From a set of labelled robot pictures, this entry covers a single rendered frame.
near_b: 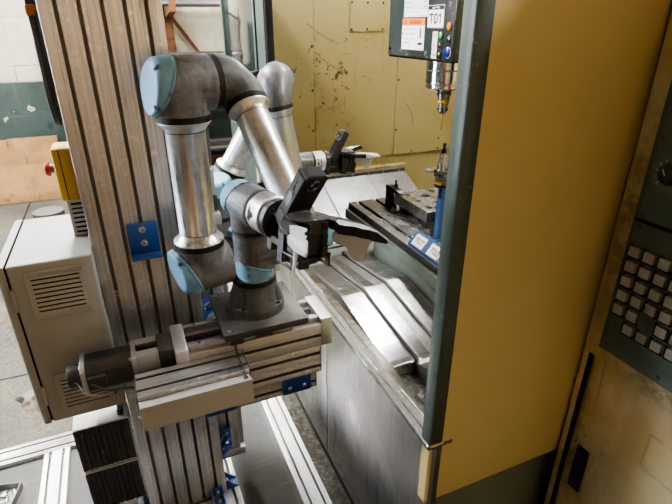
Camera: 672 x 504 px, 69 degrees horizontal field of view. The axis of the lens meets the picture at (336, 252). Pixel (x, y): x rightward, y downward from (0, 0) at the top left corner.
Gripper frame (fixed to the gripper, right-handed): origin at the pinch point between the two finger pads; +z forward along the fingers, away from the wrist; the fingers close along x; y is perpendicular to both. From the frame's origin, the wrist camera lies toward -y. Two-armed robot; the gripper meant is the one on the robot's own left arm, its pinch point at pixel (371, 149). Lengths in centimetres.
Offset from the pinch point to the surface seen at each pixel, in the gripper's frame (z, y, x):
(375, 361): -28, 50, 59
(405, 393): -27, 50, 76
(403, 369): -12, 63, 52
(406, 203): 30.5, 32.7, -20.9
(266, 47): -30, -36, -34
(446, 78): 33.4, -24.5, -2.2
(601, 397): 15, 44, 103
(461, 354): -25, 24, 94
